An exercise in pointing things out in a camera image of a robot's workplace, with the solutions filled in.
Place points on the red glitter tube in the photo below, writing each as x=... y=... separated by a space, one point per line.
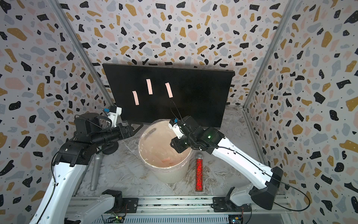
x=199 y=173

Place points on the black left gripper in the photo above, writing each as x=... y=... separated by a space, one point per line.
x=129 y=132

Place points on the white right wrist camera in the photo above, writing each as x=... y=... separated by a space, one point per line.
x=173 y=125

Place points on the aluminium frame post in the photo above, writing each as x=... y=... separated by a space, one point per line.
x=276 y=38
x=56 y=7

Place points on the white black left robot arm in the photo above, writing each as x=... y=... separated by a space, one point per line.
x=94 y=134

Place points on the cream bin with plastic liner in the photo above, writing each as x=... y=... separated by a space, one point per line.
x=154 y=146

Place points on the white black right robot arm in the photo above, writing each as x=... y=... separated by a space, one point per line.
x=264 y=180

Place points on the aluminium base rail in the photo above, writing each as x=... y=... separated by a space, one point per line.
x=181 y=210

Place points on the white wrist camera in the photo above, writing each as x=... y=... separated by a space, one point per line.
x=173 y=125
x=113 y=113

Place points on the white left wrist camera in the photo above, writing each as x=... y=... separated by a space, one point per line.
x=113 y=113

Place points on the grey metal cylinder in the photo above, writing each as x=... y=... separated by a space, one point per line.
x=96 y=171

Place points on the black computer monitor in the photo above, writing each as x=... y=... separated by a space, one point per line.
x=201 y=94

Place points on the aluminium frame post left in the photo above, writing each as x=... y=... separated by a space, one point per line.
x=56 y=7

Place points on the aluminium frame post right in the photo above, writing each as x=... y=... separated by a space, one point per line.
x=276 y=38

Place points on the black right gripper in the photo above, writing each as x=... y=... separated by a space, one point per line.
x=176 y=146

